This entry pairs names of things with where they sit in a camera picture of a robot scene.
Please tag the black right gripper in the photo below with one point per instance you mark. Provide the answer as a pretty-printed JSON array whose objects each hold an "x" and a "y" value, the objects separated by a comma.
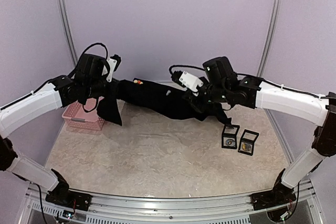
[{"x": 200, "y": 105}]

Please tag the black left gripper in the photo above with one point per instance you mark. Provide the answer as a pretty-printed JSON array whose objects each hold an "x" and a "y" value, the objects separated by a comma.
[{"x": 111, "y": 95}]

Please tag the black t-shirt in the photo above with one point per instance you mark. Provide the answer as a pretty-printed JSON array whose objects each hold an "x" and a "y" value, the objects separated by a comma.
[{"x": 165, "y": 100}]

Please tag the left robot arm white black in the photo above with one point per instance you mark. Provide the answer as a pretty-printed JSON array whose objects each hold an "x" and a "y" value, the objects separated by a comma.
[{"x": 90, "y": 79}]

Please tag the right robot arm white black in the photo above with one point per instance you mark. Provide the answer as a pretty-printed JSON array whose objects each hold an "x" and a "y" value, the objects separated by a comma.
[{"x": 223, "y": 86}]

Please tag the pink plastic basket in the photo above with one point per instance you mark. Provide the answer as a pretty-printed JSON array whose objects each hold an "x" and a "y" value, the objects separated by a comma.
[{"x": 76, "y": 117}]

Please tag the black display box left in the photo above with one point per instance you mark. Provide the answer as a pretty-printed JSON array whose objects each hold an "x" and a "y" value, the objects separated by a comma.
[{"x": 229, "y": 136}]

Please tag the black display box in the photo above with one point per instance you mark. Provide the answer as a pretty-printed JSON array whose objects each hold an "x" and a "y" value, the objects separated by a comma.
[
  {"x": 247, "y": 142},
  {"x": 229, "y": 136}
]

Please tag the black display box right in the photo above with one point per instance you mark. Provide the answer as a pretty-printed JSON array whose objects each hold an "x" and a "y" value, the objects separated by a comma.
[{"x": 247, "y": 142}]

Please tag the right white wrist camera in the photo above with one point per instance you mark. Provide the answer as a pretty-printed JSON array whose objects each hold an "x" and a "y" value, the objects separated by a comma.
[{"x": 187, "y": 80}]

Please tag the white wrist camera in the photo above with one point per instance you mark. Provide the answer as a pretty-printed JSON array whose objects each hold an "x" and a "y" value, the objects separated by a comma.
[
  {"x": 113, "y": 62},
  {"x": 187, "y": 80}
]

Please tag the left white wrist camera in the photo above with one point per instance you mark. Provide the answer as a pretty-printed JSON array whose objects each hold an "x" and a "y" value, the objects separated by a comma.
[{"x": 113, "y": 62}]

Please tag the left aluminium frame post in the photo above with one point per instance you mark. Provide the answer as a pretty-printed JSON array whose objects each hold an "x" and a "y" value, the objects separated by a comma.
[{"x": 67, "y": 30}]

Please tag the aluminium frame post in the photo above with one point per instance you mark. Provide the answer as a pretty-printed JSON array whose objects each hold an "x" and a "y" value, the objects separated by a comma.
[
  {"x": 67, "y": 30},
  {"x": 269, "y": 37}
]

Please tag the right aluminium frame post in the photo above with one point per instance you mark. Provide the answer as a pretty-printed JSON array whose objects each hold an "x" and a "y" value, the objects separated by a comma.
[{"x": 269, "y": 37}]

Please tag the front aluminium rail base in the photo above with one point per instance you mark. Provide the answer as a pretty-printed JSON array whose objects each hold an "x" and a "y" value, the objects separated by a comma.
[{"x": 109, "y": 208}]

